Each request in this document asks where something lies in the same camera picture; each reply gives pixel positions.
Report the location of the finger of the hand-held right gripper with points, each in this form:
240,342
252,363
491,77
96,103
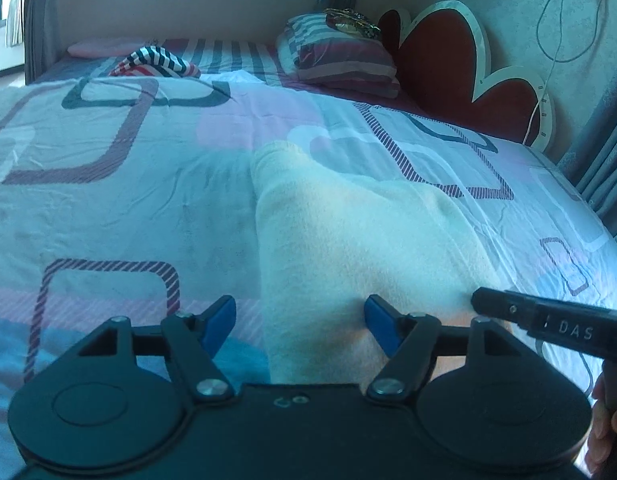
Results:
503,307

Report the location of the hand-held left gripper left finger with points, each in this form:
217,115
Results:
219,321

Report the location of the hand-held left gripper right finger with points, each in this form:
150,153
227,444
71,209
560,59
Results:
381,321

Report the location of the cream knit sweater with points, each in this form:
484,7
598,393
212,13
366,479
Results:
358,260

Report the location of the person's right hand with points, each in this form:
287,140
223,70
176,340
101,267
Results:
599,430

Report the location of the patterned pink blue bed cover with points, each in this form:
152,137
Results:
113,185

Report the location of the red heart-shaped headboard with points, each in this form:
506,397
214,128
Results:
438,60

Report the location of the striped bed sheet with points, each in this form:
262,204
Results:
238,57

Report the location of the navy white striped cloth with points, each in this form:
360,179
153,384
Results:
156,62

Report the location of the striped pillow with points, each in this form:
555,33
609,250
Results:
338,52

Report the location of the golden patterned item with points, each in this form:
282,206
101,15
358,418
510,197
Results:
351,22

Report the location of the brown grey curtain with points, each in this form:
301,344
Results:
46,20

